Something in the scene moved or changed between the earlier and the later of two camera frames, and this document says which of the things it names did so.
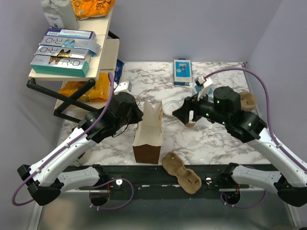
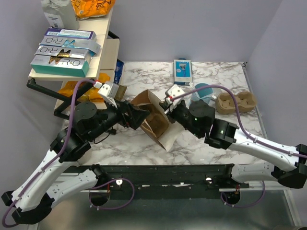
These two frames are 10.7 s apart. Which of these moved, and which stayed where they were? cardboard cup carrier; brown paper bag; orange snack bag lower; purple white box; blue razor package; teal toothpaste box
Moved: cardboard cup carrier; brown paper bag
Stayed: blue razor package; teal toothpaste box; orange snack bag lower; purple white box
